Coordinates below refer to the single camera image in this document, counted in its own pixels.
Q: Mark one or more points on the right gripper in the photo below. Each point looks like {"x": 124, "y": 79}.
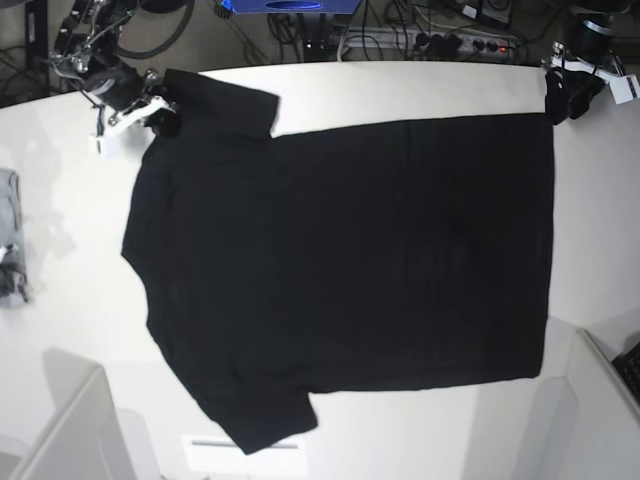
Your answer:
{"x": 122, "y": 90}

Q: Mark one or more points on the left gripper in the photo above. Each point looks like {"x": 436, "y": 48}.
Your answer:
{"x": 607, "y": 67}

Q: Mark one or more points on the black T-shirt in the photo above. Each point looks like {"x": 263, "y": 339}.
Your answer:
{"x": 396, "y": 256}

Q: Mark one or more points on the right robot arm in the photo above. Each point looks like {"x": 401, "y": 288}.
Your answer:
{"x": 87, "y": 53}

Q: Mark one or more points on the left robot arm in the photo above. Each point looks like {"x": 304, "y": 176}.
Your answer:
{"x": 303, "y": 98}

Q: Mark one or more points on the blue box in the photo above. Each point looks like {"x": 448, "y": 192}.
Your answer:
{"x": 291, "y": 6}

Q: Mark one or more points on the white power strip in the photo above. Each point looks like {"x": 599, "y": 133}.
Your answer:
{"x": 467, "y": 41}

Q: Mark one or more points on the grey cloth at table edge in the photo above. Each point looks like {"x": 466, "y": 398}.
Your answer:
{"x": 13, "y": 263}

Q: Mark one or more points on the black keyboard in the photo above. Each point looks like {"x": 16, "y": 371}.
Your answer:
{"x": 628, "y": 367}

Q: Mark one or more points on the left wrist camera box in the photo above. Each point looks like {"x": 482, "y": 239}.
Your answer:
{"x": 625, "y": 89}

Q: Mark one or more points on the black vertical post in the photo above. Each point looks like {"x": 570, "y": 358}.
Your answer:
{"x": 36, "y": 35}

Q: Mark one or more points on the white cable grommet plate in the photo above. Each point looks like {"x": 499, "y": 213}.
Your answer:
{"x": 221, "y": 455}

